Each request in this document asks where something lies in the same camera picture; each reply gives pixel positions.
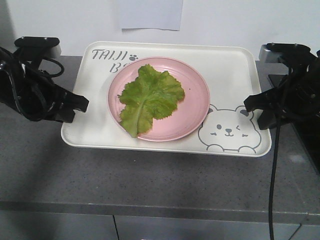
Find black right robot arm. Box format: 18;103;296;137
244;43;320;130

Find cream bear serving tray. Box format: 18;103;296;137
61;41;272;157

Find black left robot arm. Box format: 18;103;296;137
0;48;89;123

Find grey lower cabinet doors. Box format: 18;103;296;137
0;209;320;240

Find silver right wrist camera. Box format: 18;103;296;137
258;42;311;63

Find white paper sheet on wall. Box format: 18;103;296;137
116;0;183;31

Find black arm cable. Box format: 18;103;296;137
267;57;311;240
0;53;65;116

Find pink round plate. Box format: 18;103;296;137
107;57;210;142

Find green lettuce leaf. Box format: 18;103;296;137
118;64;185;138

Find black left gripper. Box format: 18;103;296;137
7;59;89;123

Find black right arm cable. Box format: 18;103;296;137
267;57;311;240

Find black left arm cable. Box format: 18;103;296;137
0;53;65;116

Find black gas stove cooktop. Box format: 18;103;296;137
267;73;320;176

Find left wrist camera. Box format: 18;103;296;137
14;36;62;61

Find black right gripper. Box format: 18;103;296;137
243;57;320;130

